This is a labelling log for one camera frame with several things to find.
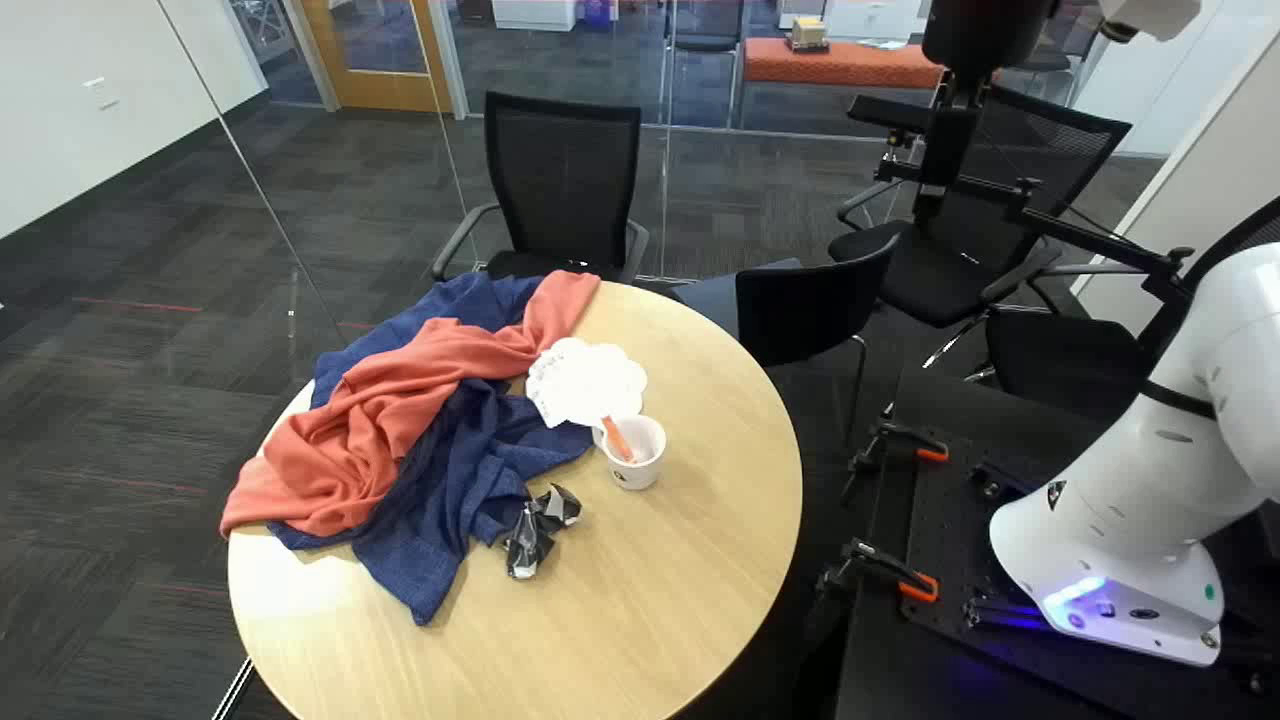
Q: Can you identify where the white ceramic mug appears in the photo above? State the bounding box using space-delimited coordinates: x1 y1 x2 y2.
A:
597 416 666 491

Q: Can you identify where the black mesh office chair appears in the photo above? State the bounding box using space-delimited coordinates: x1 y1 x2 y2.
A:
430 91 649 282

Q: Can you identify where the orange marker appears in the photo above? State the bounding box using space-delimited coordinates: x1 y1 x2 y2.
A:
603 416 637 462

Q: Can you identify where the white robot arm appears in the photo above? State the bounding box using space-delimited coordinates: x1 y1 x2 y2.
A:
989 205 1280 670

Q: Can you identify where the white lace doily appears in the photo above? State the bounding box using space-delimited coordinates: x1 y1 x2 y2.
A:
523 335 649 430

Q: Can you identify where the orange handled clamp lower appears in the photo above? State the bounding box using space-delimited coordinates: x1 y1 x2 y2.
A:
818 536 941 605

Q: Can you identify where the orange handled clamp upper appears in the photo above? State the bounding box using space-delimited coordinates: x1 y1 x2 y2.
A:
847 421 950 482

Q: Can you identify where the orange cloth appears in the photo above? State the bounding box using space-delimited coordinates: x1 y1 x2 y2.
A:
220 272 598 536

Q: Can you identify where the orange bench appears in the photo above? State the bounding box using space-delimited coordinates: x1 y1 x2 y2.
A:
743 37 943 88

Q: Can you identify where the black office chair right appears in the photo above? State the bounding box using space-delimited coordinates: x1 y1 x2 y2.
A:
827 88 1126 328

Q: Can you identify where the round wooden table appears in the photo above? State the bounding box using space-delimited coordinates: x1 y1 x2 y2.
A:
228 283 805 720

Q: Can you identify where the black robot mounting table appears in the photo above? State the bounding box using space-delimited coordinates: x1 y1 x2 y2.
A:
834 372 1280 720

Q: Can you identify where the wooden door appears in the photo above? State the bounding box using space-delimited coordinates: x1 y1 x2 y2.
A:
294 0 453 114

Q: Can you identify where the navy blue cloth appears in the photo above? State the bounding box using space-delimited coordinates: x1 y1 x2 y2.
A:
269 272 597 629

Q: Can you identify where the orange handled clamp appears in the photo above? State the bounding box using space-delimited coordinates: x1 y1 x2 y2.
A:
847 421 950 482
818 536 941 605

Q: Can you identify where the black chair beside table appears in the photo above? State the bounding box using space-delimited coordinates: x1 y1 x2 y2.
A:
637 230 906 451

